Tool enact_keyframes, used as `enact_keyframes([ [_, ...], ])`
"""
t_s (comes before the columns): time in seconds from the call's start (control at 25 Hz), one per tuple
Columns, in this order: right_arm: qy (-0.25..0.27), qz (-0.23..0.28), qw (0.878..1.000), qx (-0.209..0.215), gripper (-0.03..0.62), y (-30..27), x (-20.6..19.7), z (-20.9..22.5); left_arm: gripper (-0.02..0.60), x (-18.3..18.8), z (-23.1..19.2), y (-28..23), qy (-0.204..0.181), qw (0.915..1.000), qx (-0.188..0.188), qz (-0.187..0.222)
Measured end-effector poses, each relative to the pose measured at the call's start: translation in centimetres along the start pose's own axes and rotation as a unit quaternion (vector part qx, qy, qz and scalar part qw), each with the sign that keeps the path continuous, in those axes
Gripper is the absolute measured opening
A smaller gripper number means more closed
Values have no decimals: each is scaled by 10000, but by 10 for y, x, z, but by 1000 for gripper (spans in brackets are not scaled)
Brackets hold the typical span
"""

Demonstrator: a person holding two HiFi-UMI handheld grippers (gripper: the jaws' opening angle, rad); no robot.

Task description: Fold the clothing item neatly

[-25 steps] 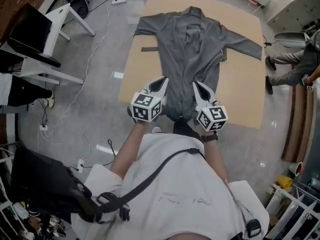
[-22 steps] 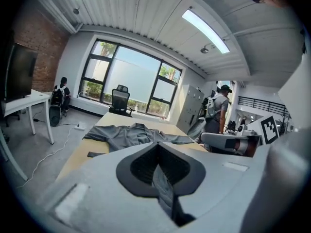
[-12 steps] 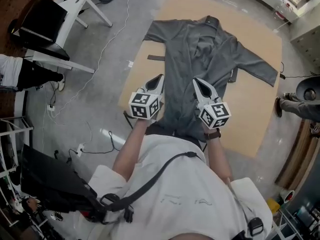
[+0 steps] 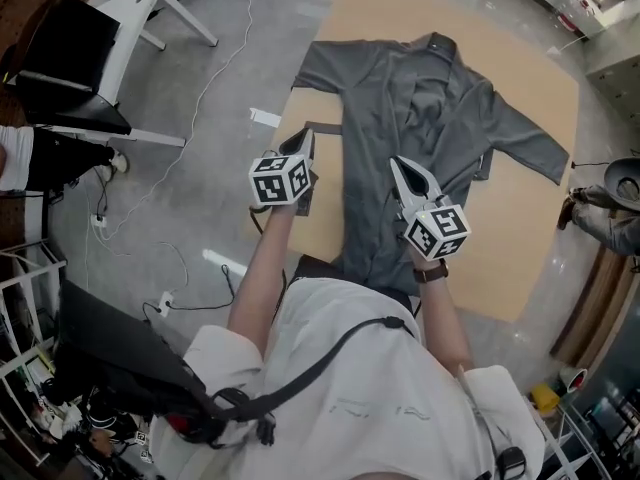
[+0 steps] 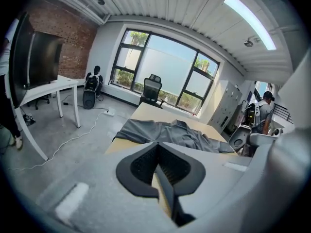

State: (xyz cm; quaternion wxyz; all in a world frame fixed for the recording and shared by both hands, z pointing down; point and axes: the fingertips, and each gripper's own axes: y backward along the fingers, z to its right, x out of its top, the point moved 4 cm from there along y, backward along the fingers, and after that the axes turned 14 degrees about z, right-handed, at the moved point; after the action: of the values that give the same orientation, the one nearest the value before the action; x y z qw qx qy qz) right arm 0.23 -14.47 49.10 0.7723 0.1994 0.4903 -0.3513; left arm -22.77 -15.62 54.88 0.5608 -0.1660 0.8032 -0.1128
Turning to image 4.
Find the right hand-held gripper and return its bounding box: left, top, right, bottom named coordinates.
left=389, top=155, right=474, bottom=262

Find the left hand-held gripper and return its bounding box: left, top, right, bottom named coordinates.
left=248, top=127, right=317, bottom=217

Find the grey robe garment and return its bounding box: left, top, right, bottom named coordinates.
left=291, top=31, right=571, bottom=299

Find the person's left forearm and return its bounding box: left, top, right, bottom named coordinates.
left=227, top=207, right=296, bottom=334

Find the black shoulder pack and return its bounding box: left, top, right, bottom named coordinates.
left=52, top=277, right=221, bottom=419

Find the person's right forearm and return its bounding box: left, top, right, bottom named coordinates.
left=412, top=257, right=474, bottom=369

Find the white paper label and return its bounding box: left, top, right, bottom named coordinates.
left=248, top=106, right=282, bottom=128

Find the white desk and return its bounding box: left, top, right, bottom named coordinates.
left=29, top=0, right=220, bottom=149

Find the person's white t-shirt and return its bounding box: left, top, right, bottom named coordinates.
left=149, top=277, right=546, bottom=480

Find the wooden step platform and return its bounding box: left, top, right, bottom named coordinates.
left=549, top=247, right=636, bottom=369

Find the grey locker cabinet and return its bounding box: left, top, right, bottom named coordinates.
left=584, top=32, right=640, bottom=124

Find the yellow container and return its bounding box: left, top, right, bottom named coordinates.
left=529, top=382, right=560, bottom=412

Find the white red paper cup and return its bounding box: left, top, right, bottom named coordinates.
left=559, top=365, right=591, bottom=395

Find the black monitor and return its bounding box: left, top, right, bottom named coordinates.
left=0, top=0, right=134, bottom=137

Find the brown strap wristwatch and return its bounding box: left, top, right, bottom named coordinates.
left=412, top=260, right=450, bottom=284

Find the long white cable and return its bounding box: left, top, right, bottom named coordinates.
left=84, top=0, right=264, bottom=299

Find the black floor cable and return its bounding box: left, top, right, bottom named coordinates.
left=142, top=264, right=236, bottom=320

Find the black chest strap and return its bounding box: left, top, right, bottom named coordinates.
left=209, top=316, right=419, bottom=419

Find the white wire shelf rack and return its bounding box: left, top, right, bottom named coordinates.
left=0, top=240, right=69, bottom=469
left=529, top=392, right=640, bottom=480

